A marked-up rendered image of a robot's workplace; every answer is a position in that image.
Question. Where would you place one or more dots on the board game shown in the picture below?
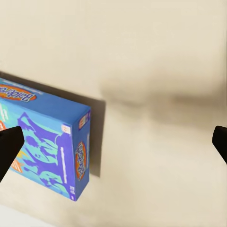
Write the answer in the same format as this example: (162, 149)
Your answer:
(56, 133)

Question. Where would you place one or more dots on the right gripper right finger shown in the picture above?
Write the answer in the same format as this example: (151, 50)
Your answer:
(219, 140)

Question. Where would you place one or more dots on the bed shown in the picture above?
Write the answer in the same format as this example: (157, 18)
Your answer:
(154, 73)

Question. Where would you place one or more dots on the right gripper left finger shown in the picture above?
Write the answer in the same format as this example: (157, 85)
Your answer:
(11, 142)

